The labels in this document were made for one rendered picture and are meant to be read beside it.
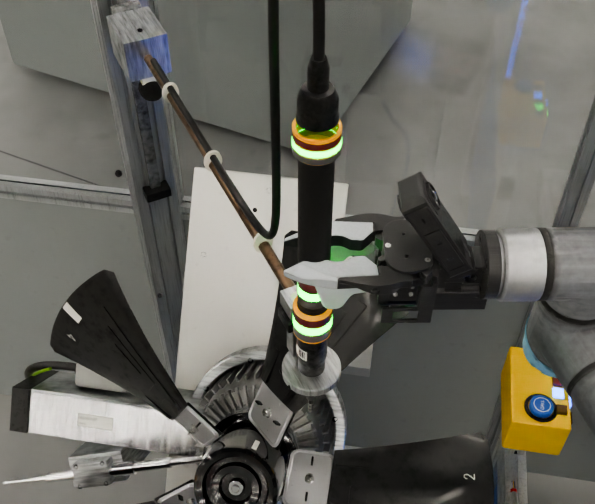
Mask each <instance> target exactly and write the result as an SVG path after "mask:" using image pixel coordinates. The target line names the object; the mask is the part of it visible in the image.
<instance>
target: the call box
mask: <svg viewBox="0 0 595 504"><path fill-rule="evenodd" d="M553 388H561V389H563V390H564V398H563V399H561V398H554V397H553V390H552V389H553ZM537 395H542V396H545V397H547V398H551V401H552V403H553V405H554V410H553V413H552V415H551V416H549V417H547V418H539V417H536V416H535V415H533V414H532V413H531V411H530V409H529V403H530V400H531V399H532V398H533V396H537ZM556 404H560V405H567V411H568V414H567V416H565V415H558V414H557V413H556ZM501 426H502V447H504V448H509V449H516V450H523V451H530V452H537V453H544V454H551V455H559V454H560V452H561V450H562V448H563V446H564V444H565V442H566V440H567V437H568V435H569V433H570V431H571V417H570V404H569V395H568V394H567V393H566V391H565V389H564V388H563V387H558V386H552V377H550V376H547V375H544V374H542V373H541V371H539V370H538V369H536V368H535V367H533V366H531V364H530V363H529V362H528V361H527V359H526V357H525V355H524V352H523V348H519V347H510V349H509V351H508V354H507V357H506V360H505V364H504V367H503V370H502V373H501Z"/></svg>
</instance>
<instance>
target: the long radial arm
mask: <svg viewBox="0 0 595 504"><path fill-rule="evenodd" d="M75 375H76V374H75V373H68V372H61V371H59V372H57V373H56V374H54V375H52V376H51V377H49V378H48V379H46V380H44V381H43V382H41V383H40V384H38V385H36V386H35V387H33V388H32V389H31V395H30V411H29V426H28V432H29V433H36V434H42V435H49V436H56V437H62V438H69V439H75V440H82V441H88V442H95V443H101V444H108V445H114V446H121V447H127V448H134V449H140V450H147V451H153V452H160V453H167V454H173V455H180V456H186V457H190V456H195V454H196V453H197V452H199V449H198V448H193V446H194V445H196V444H197V443H198V442H197V441H196V440H194V438H193V437H192V436H191V435H187V432H186V431H185V430H184V429H183V428H182V427H181V426H180V425H179V424H178V423H177V422H176V421H175V419H174V420H173V421H172V420H168V419H167V418H166V417H165V416H164V415H163V414H162V413H160V412H159V411H157V410H156V409H154V408H153V407H152V406H150V405H149V404H147V403H146V402H144V401H142V400H141V399H139V398H138V397H136V396H134V395H133V394H131V393H130V392H129V393H125V392H124V393H121V392H114V391H107V390H101V389H94V388H87V387H80V386H77V385H76V383H75ZM177 389H178V390H179V392H180V393H181V395H182V396H183V398H184V400H185V401H186V403H187V402H189V403H190V404H191V405H192V406H193V407H195V408H196V409H197V410H198V411H199V412H200V413H201V414H202V413H204V412H205V410H206V407H207V406H208V404H209V402H210V401H209V402H208V404H207V405H206V406H205V407H204V409H203V408H201V407H200V406H198V405H199V403H200V402H201V401H202V400H203V399H204V396H205V395H206V394H207V393H208V392H207V393H206V394H205V395H204V396H203V398H202V399H199V398H192V395H193V392H194V390H187V389H180V388H177Z"/></svg>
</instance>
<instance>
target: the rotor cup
mask: <svg viewBox="0 0 595 504"><path fill-rule="evenodd" d="M249 410H250V409H246V410H239V411H236V412H233V413H230V414H228V415H227V416H225V417H224V418H222V419H221V420H220V421H219V422H218V423H217V424H216V425H215V427H216V428H217V429H218V430H219V431H220V432H222V435H221V436H219V437H218V439H216V440H215V441H213V442H212V443H211V444H209V445H208V446H206V447H205V446H204V450H203V457H204V455H205V454H206V452H207V451H208V450H209V448H210V447H211V449H210V450H209V452H208V453H207V455H206V456H205V457H204V458H203V459H202V461H201V462H200V464H199V465H198V467H197V470H196V472H195V476H194V494H195V498H196V501H197V503H198V504H277V502H278V499H279V497H280V496H282V495H283V492H284V487H285V482H286V476H287V471H288V466H289V461H290V455H291V452H292V449H293V450H296V449H298V446H297V442H296V440H295V438H294V436H293V434H292V432H291V431H290V429H289V428H288V431H287V433H286V435H285V437H284V439H283V441H282V443H281V446H280V448H279V450H276V449H275V448H274V447H272V446H271V445H270V444H269V443H268V442H267V440H266V439H265V438H264V437H263V436H262V434H261V433H260V432H259V431H258V430H257V428H256V427H255V426H254V425H253V424H252V422H251V421H250V420H249V417H248V414H249ZM255 440H257V441H259V442H260V443H259V445H258V447H257V449H256V450H255V449H253V448H252V446H253V444H254V442H255ZM232 481H239V482H240V483H241V484H242V485H243V492H242V493H241V494H240V495H238V496H235V495H232V494H231V493H230V492H229V490H228V486H229V484H230V483H231V482H232ZM282 483H283V488H282V491H281V493H280V496H279V491H280V488H281V485H282Z"/></svg>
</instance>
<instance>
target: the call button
mask: <svg viewBox="0 0 595 504"><path fill-rule="evenodd" d="M529 409H530V411H531V413H532V414H533V415H535V416H536V417H539V418H547V417H549V416H551V415H552V413H553V410H554V405H553V403H552V401H551V398H547V397H545V396H542V395H537V396H533V398H532V399H531V400H530V403H529Z"/></svg>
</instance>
